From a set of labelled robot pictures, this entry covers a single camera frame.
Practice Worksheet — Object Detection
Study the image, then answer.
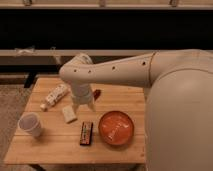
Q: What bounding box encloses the white soap bar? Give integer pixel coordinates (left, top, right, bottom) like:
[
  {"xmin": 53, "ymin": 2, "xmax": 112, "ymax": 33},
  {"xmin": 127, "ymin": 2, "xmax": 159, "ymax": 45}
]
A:
[{"xmin": 62, "ymin": 106, "xmax": 77, "ymax": 123}]

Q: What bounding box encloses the dark candy bar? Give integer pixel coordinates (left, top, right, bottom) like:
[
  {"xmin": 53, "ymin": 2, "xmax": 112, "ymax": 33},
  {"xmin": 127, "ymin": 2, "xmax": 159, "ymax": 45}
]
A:
[{"xmin": 80, "ymin": 122, "xmax": 93, "ymax": 145}]

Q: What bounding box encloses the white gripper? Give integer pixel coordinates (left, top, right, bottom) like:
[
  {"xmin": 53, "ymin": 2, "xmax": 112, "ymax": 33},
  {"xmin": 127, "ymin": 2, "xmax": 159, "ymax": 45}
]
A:
[{"xmin": 70, "ymin": 82, "xmax": 96, "ymax": 114}]

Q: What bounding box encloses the orange ceramic bowl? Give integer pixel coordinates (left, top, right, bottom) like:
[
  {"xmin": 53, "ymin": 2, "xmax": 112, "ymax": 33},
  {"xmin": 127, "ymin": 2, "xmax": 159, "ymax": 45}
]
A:
[{"xmin": 98, "ymin": 111, "xmax": 134, "ymax": 146}]

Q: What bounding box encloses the wooden table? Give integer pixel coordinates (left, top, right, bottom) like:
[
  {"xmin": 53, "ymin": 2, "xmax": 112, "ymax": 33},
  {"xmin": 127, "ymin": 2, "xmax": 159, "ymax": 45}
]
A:
[{"xmin": 4, "ymin": 78, "xmax": 145, "ymax": 165}]

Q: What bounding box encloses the white plastic bottle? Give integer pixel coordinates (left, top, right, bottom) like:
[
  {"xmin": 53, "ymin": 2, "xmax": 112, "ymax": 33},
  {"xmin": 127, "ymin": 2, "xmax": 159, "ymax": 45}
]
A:
[{"xmin": 40, "ymin": 84, "xmax": 69, "ymax": 111}]

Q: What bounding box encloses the translucent plastic cup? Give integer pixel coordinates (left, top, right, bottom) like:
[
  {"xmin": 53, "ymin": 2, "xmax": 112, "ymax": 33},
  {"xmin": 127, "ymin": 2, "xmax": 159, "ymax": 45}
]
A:
[{"xmin": 18, "ymin": 113, "xmax": 42, "ymax": 137}]

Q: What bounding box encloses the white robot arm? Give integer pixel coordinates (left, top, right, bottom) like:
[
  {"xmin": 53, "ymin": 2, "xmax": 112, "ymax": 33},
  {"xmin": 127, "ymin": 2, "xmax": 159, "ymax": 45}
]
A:
[{"xmin": 59, "ymin": 53, "xmax": 154, "ymax": 111}]

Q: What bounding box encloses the white robot body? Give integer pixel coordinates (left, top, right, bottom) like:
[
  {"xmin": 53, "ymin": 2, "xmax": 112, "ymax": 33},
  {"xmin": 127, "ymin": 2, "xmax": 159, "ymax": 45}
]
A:
[{"xmin": 145, "ymin": 50, "xmax": 213, "ymax": 171}]

